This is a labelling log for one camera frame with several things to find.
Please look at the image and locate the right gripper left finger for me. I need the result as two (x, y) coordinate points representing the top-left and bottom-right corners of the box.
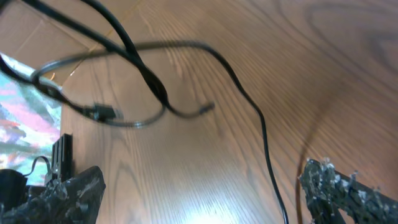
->
(1, 166), (106, 224)

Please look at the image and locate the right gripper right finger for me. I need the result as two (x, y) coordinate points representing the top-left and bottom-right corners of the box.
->
(299, 159), (397, 224)

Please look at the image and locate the black cable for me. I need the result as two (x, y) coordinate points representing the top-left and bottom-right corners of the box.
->
(0, 0), (215, 121)
(30, 40), (290, 224)

